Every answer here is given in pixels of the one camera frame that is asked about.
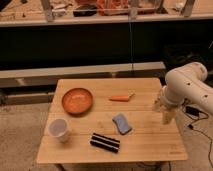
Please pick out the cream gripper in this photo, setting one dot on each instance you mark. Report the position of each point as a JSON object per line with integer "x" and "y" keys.
{"x": 168, "y": 114}

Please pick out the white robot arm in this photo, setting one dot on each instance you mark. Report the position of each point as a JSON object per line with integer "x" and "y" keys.
{"x": 186, "y": 82}

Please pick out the blue sponge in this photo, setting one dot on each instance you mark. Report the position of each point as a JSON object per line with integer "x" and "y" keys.
{"x": 122, "y": 124}

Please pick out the orange carrot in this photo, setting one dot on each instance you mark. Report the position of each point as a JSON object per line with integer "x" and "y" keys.
{"x": 121, "y": 98}

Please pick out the black white striped block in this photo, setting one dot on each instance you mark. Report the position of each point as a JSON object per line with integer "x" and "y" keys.
{"x": 104, "y": 142}

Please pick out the wooden folding table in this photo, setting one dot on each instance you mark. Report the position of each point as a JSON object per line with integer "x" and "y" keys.
{"x": 149, "y": 139}

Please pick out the orange bowl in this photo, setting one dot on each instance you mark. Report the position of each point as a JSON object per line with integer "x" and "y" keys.
{"x": 77, "y": 101}

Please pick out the white plastic cup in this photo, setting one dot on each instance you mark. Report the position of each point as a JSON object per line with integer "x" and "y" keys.
{"x": 58, "y": 129}

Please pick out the orange machine on shelf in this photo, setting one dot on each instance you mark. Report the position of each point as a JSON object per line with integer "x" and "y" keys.
{"x": 114, "y": 7}

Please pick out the long wooden bench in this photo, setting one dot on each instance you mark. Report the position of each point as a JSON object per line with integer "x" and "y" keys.
{"x": 50, "y": 76}

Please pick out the black power adapter with cable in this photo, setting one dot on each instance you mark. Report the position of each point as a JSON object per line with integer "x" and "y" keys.
{"x": 197, "y": 115}

